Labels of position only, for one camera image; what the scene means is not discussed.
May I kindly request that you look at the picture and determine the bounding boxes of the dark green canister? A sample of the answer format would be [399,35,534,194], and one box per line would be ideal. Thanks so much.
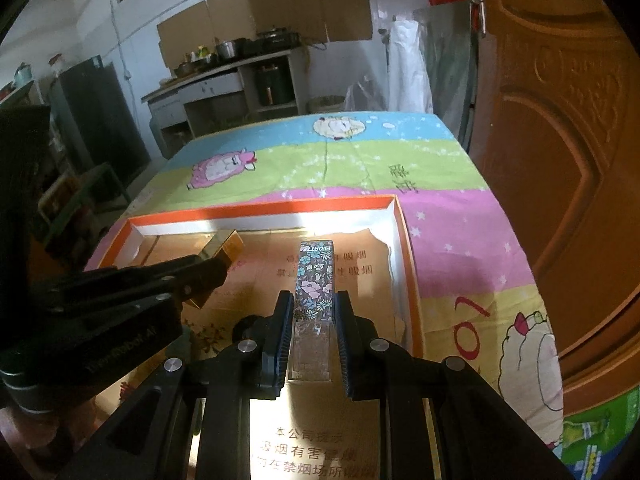
[257,65,293,106]

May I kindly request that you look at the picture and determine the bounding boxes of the white plastic bag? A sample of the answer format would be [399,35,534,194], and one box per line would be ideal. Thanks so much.
[387,20,433,113]

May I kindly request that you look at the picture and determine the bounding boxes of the floral tube with clear cap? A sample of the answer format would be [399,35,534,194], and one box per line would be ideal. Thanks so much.
[287,239,335,381]

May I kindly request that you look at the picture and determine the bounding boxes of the grey kitchen counter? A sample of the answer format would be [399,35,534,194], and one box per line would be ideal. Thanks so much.
[141,47,308,141]

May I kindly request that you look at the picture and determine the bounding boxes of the clear plastic sheeting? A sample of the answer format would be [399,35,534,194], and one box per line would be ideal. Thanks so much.
[415,7,476,151]

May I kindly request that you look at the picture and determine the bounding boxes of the shiny gold box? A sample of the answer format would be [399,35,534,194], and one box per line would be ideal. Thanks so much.
[182,229,247,310]

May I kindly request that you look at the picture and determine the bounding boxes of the brown wooden door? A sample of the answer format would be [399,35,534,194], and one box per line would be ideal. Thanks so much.
[470,0,640,411]

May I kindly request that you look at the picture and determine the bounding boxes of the sheep print striped tablecloth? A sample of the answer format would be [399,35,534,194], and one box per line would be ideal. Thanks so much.
[85,112,566,451]

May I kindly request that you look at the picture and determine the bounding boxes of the brown cardboard tray liner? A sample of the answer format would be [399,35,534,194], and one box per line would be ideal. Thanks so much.
[95,230,406,480]

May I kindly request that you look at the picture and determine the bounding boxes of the cardboard wall sheets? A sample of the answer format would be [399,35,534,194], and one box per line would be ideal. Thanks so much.
[156,0,373,68]

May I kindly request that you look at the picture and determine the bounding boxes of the green wooden stool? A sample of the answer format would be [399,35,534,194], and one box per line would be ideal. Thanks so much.
[42,162,131,256]

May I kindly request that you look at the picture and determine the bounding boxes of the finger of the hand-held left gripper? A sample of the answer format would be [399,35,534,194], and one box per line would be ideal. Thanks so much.
[45,281,217,317]
[30,255,228,301]

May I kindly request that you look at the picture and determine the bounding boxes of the green printed carton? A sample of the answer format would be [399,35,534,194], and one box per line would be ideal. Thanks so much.
[562,390,640,480]

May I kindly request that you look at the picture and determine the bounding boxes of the metal door handle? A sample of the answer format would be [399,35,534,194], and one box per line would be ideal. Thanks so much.
[470,0,488,38]

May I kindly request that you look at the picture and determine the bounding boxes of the black gas stove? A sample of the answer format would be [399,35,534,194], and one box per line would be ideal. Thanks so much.
[257,30,301,53]

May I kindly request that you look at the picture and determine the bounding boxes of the dark green cabinet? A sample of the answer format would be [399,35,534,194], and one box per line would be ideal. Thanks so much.
[50,57,151,191]

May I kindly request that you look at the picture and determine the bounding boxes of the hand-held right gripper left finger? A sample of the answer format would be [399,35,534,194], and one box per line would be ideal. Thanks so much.
[55,290,296,480]

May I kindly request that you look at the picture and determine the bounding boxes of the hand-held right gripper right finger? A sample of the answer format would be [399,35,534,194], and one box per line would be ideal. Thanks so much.
[334,289,576,480]

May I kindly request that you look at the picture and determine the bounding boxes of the shallow orange-rimmed cardboard tray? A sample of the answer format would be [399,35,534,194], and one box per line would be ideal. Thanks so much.
[82,195,426,480]

